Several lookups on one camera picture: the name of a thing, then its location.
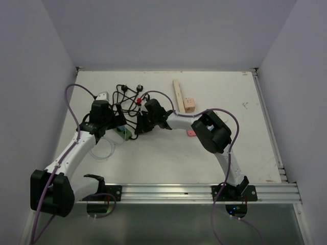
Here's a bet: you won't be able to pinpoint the green power strip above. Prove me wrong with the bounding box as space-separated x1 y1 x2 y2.
114 127 133 141

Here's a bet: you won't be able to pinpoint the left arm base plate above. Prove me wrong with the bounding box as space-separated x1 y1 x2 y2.
82 185 122 202

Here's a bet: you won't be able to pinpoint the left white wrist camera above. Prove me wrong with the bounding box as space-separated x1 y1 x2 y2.
95 91 109 102

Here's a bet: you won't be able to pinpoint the peach cube socket adapter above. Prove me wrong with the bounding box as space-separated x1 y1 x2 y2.
183 97 196 113

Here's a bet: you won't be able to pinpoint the cream power strip red buttons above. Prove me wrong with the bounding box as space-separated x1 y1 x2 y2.
173 79 185 113

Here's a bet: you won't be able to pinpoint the light blue plug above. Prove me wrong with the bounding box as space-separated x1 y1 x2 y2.
118 125 125 131

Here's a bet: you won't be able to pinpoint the right wrist camera red cap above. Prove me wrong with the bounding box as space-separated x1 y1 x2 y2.
136 97 147 108

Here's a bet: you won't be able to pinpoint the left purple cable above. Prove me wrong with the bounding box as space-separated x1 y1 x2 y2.
30 83 117 244

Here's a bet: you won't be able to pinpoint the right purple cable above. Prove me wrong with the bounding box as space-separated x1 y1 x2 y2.
142 90 264 245

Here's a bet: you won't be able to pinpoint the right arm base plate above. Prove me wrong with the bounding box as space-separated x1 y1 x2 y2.
211 183 258 202

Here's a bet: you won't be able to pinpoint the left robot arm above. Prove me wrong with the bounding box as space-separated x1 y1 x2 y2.
30 100 127 217

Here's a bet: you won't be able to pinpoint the purple cable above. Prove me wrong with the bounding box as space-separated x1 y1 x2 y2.
142 90 264 245
30 83 117 244

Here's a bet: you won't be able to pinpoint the aluminium front rail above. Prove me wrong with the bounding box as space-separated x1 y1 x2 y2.
120 183 301 204

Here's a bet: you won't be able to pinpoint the light blue cable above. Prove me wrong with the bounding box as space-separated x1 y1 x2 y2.
89 129 128 161

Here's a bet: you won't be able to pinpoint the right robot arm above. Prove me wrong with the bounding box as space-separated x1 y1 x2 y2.
135 99 249 201

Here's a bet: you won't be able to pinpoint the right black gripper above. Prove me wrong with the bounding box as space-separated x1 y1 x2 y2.
136 111 158 134

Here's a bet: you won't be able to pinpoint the blue plug charger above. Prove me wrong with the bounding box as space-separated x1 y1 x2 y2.
207 125 215 131

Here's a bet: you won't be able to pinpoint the black power cable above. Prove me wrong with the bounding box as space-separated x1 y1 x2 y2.
111 83 145 123

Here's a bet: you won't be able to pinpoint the pink square plug charger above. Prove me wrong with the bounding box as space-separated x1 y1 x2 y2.
186 130 196 137

